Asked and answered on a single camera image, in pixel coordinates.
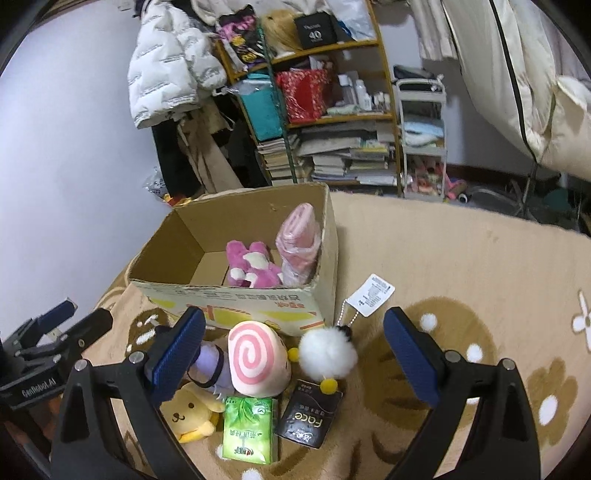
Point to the clear plastic bag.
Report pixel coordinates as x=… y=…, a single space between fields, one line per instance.
x=353 y=18

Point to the pink rolled towel in wrap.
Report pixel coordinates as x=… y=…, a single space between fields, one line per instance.
x=298 y=240

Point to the beige trousers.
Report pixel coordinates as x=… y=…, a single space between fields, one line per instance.
x=212 y=152

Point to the white cushion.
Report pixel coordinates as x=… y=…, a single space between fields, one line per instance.
x=575 y=124

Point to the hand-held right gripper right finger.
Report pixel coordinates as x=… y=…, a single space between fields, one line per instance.
x=411 y=355

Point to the beige patterned rug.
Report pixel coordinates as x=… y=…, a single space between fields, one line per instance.
x=461 y=258

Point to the pale floral curtain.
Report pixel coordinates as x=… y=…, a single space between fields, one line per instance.
x=431 y=27

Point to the black gift box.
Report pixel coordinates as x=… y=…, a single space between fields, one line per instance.
x=316 y=30

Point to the green pole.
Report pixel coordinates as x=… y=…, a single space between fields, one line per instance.
x=277 y=101

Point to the purple plush doll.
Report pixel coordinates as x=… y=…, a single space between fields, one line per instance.
x=210 y=364

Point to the printed black tote bag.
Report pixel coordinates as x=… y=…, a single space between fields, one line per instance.
x=240 y=41

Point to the stack of books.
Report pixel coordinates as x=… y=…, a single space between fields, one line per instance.
x=277 y=161

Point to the black garment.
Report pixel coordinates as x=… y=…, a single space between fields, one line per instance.
x=173 y=157

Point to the teal shopping bag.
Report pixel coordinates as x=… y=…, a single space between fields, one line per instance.
x=261 y=110

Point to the pink items on cart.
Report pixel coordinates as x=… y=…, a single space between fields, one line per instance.
x=427 y=177

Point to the blonde wig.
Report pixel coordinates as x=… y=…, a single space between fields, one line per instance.
x=281 y=30

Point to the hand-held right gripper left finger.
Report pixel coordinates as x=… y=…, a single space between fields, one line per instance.
x=180 y=355

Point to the red patterned gift bag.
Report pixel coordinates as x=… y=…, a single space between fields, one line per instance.
x=302 y=97

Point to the white puffer jacket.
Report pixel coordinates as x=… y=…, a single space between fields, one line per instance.
x=161 y=60

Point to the light blue cloth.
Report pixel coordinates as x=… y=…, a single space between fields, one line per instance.
x=422 y=131

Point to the black tissue pack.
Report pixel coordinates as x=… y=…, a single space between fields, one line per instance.
x=307 y=415

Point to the wooden bookshelf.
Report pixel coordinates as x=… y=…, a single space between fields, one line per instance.
x=323 y=50

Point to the white trolley cart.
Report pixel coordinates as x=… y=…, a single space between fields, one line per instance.
x=441 y=97

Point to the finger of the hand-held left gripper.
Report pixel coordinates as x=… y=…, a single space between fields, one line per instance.
x=87 y=330
x=57 y=314

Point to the green tissue pack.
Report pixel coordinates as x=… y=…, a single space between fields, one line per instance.
x=249 y=429

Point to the group of toiletry bottles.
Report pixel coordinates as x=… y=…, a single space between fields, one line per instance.
x=364 y=97

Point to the plastic bag with toys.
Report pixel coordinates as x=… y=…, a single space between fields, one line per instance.
x=154 y=184

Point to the pink soap-shaped block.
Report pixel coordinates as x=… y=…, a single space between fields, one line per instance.
x=251 y=355

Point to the pile of books and papers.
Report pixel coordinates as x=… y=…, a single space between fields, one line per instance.
x=346 y=157

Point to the yellow dog plush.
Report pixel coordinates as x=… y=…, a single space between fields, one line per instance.
x=189 y=413

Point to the pink plush bear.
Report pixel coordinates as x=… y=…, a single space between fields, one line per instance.
x=249 y=263

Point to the cardboard box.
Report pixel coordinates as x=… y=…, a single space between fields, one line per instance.
x=207 y=300

